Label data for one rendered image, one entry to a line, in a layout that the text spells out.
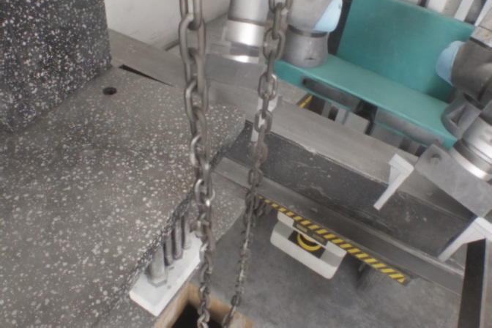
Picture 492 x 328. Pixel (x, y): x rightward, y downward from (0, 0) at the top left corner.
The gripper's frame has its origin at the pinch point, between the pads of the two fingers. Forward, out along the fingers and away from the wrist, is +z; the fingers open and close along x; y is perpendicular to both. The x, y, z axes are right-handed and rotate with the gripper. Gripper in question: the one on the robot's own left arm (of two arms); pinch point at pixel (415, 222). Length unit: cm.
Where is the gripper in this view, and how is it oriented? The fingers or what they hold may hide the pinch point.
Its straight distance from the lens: 70.0
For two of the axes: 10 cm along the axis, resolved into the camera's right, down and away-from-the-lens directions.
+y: -5.3, 1.4, -8.4
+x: 7.2, 6.0, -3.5
